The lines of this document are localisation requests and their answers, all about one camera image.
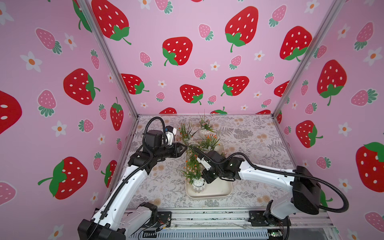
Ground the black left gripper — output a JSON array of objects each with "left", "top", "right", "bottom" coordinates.
[{"left": 153, "top": 143, "right": 187, "bottom": 162}]

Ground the white pot pink flower plant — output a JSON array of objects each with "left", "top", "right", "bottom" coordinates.
[{"left": 181, "top": 143, "right": 200, "bottom": 161}]

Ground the potted plant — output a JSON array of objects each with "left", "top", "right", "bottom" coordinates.
[
  {"left": 199, "top": 114, "right": 215, "bottom": 138},
  {"left": 180, "top": 123, "right": 196, "bottom": 145},
  {"left": 182, "top": 150, "right": 206, "bottom": 193}
]

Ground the white pot orange flower plant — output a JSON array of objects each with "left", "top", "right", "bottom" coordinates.
[{"left": 199, "top": 134, "right": 221, "bottom": 151}]

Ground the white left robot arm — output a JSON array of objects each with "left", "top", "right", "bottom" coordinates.
[{"left": 78, "top": 143, "right": 188, "bottom": 240}]

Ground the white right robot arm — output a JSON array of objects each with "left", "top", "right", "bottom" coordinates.
[{"left": 185, "top": 149, "right": 321, "bottom": 220}]

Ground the cream storage tray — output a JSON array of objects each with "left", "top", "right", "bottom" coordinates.
[{"left": 185, "top": 140, "right": 233, "bottom": 200}]

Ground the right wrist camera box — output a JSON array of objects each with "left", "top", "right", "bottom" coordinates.
[{"left": 198, "top": 151, "right": 225, "bottom": 171}]

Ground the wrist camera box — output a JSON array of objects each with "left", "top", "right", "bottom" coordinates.
[
  {"left": 198, "top": 151, "right": 225, "bottom": 171},
  {"left": 145, "top": 126, "right": 177, "bottom": 149}
]

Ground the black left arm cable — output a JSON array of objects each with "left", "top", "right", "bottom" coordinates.
[{"left": 86, "top": 116, "right": 167, "bottom": 240}]

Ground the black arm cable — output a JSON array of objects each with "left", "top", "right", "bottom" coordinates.
[
  {"left": 86, "top": 116, "right": 167, "bottom": 240},
  {"left": 191, "top": 146, "right": 350, "bottom": 214}
]

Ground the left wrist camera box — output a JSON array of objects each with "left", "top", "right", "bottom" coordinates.
[{"left": 145, "top": 126, "right": 177, "bottom": 149}]

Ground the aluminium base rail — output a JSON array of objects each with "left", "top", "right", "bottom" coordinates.
[{"left": 130, "top": 208, "right": 341, "bottom": 240}]

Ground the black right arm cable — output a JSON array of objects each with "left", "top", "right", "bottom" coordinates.
[{"left": 191, "top": 146, "right": 350, "bottom": 214}]

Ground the silver corner frame post left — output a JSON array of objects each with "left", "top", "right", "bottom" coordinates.
[{"left": 79, "top": 0, "right": 139, "bottom": 120}]

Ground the silver corner frame post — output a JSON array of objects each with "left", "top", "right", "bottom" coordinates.
[
  {"left": 272, "top": 0, "right": 345, "bottom": 120},
  {"left": 79, "top": 0, "right": 139, "bottom": 120}
]

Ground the silver corner frame post right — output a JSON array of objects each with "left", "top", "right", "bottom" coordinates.
[{"left": 272, "top": 0, "right": 345, "bottom": 120}]

